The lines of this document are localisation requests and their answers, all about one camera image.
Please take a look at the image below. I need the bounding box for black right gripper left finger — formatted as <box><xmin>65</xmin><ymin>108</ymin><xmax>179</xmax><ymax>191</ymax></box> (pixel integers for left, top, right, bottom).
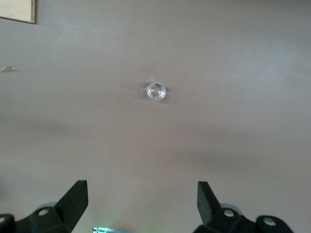
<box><xmin>0</xmin><ymin>180</ymin><xmax>88</xmax><ymax>233</ymax></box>

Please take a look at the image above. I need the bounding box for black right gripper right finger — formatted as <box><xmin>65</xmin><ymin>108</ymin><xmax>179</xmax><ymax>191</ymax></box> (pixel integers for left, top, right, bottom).
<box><xmin>191</xmin><ymin>181</ymin><xmax>295</xmax><ymax>233</ymax></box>

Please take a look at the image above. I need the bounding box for wooden cutting board with handle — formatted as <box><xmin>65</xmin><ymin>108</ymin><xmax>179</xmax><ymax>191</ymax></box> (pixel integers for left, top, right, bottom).
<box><xmin>0</xmin><ymin>0</ymin><xmax>37</xmax><ymax>24</ymax></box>

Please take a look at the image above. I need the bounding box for brown table cover sheet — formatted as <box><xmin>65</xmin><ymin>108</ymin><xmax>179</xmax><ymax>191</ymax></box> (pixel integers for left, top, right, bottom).
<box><xmin>0</xmin><ymin>0</ymin><xmax>311</xmax><ymax>233</ymax></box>

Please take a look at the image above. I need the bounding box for clear glass measuring cup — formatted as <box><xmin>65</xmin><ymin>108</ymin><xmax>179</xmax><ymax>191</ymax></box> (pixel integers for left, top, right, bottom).
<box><xmin>145</xmin><ymin>82</ymin><xmax>168</xmax><ymax>101</ymax></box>

